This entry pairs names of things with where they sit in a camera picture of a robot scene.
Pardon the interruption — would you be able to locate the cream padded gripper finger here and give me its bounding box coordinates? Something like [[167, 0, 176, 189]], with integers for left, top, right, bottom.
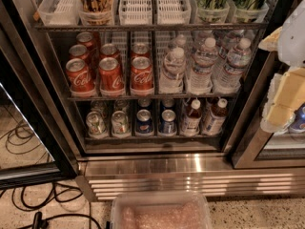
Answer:
[[260, 67, 305, 133], [258, 27, 282, 52]]

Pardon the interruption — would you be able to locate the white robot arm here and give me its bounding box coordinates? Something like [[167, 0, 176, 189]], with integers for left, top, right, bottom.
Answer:
[[258, 0, 305, 133]]

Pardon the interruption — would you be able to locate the blue can behind right door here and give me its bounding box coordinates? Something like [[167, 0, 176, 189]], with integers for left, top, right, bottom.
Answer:
[[289, 103, 305, 134]]

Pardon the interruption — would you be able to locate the right green tall can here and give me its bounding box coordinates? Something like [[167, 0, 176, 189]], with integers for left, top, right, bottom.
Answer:
[[229, 0, 273, 24]]

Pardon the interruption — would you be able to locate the green tall can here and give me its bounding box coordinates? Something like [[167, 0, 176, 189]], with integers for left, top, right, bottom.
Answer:
[[229, 0, 273, 24], [195, 0, 229, 23]]

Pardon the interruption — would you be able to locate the left green tall can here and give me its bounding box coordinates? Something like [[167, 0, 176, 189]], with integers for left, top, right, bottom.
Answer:
[[195, 0, 229, 23]]

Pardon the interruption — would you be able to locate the stainless steel fridge base grille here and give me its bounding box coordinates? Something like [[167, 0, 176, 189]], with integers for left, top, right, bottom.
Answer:
[[76, 154, 305, 201]]

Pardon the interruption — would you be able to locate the right blue Pepsi can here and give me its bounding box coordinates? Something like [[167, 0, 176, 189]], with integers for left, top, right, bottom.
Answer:
[[158, 110, 177, 136]]

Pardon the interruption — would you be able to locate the blue pepsi can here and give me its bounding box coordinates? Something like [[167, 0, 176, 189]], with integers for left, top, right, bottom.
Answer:
[[158, 110, 177, 136], [135, 109, 154, 136]]

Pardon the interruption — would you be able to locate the second row right cola can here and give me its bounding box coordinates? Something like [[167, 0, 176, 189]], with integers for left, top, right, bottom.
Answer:
[[132, 43, 151, 58]]

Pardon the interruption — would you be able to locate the second row cola can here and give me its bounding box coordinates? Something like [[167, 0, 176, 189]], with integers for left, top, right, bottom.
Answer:
[[132, 43, 151, 58], [69, 44, 92, 65], [99, 43, 121, 61]]

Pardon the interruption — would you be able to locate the front right Coca-Cola can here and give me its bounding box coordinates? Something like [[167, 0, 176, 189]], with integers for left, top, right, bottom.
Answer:
[[131, 56, 153, 96]]

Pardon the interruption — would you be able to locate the coca-cola can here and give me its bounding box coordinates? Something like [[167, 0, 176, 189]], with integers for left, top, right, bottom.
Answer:
[[131, 56, 153, 96], [98, 57, 125, 96], [66, 58, 96, 98]]

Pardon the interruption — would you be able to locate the left blue Pepsi can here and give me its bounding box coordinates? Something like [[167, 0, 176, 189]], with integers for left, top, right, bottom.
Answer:
[[135, 109, 154, 136]]

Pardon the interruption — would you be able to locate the second row middle cola can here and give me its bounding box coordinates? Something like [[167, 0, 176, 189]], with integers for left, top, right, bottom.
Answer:
[[99, 43, 121, 61]]

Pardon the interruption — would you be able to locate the front middle Coca-Cola can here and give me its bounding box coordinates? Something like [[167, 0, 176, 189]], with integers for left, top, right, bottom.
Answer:
[[98, 57, 125, 96]]

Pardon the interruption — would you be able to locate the back left cola can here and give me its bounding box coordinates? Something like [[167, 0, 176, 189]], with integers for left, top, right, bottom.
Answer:
[[76, 31, 96, 51]]

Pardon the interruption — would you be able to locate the front left Coca-Cola can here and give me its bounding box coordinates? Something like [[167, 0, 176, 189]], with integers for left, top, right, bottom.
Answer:
[[66, 58, 96, 98]]

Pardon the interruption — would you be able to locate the second row left cola can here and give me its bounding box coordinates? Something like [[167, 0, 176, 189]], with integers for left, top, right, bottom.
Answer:
[[69, 44, 92, 65]]

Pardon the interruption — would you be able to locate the open fridge glass door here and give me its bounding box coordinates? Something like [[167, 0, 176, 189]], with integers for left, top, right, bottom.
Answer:
[[0, 30, 76, 189]]

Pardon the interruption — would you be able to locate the right front water bottle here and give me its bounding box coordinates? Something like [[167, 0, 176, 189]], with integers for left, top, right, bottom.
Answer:
[[213, 38, 252, 94]]

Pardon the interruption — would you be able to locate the water bottle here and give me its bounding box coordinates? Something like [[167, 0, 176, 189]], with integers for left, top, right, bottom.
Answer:
[[213, 38, 252, 94], [187, 37, 218, 95], [159, 47, 186, 94]]

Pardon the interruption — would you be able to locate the middle front water bottle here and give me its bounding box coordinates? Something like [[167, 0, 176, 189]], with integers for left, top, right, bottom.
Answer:
[[187, 37, 218, 95]]

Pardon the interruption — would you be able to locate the right brown tea bottle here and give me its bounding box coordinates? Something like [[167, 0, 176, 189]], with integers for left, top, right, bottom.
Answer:
[[202, 98, 228, 135]]

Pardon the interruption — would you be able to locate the brown tea bottle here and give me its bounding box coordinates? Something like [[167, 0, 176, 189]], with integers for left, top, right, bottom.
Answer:
[[202, 98, 228, 135], [180, 98, 202, 136]]

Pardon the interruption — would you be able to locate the left brown tea bottle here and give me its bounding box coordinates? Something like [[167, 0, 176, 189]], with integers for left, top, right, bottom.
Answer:
[[180, 98, 202, 136]]

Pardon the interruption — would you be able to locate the empty white tray middle right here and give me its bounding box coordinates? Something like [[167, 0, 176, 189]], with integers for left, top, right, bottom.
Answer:
[[156, 0, 192, 25]]

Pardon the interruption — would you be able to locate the empty white tray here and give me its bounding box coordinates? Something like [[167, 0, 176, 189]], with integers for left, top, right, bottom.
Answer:
[[38, 0, 82, 26], [118, 0, 153, 25], [156, 0, 192, 25]]

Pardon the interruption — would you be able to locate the left front water bottle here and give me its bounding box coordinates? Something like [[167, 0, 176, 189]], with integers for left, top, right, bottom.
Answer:
[[159, 47, 186, 94]]

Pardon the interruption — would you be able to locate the empty white tray middle left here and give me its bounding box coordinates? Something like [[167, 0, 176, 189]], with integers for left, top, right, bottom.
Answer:
[[118, 0, 153, 25]]

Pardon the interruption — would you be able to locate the clear plastic bin with bubblewrap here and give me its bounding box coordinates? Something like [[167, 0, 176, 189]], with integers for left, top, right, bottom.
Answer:
[[111, 191, 213, 229]]

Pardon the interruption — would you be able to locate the empty white tray far left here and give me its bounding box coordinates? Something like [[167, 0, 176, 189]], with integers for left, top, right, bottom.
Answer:
[[38, 0, 82, 26]]

